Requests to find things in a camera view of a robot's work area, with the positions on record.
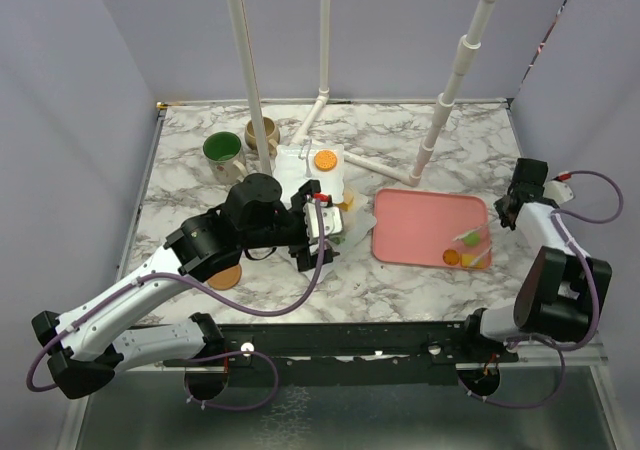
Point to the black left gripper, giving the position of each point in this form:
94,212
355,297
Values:
306,260

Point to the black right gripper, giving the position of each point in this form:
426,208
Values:
499,206

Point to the green swiss roll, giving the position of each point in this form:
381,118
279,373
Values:
339,239

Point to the green round biscuit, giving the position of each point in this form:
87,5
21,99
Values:
471,239

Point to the yellow sponge cake square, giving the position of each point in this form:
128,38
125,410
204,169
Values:
348,201

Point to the three tier white stand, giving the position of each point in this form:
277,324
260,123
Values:
294,166

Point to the orange sandwich biscuit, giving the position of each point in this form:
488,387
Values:
325,160

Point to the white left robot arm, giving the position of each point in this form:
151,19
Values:
85,348

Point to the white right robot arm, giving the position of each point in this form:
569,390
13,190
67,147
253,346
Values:
562,296

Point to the yellow rectangular biscuit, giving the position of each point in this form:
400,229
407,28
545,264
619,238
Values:
472,261

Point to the orange chip cookie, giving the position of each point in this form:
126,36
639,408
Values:
451,257

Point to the wooden coaster near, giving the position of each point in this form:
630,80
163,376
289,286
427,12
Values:
226,279

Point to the pink serving tray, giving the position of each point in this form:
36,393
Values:
416,227

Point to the green interior mug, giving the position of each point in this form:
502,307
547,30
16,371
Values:
225,156

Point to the middle white pvc pole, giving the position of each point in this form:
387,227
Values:
324,62

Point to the left white pvc pole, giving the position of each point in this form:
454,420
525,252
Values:
240,29

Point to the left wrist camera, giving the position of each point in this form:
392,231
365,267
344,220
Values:
322,217

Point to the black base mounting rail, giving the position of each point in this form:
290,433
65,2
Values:
339,354

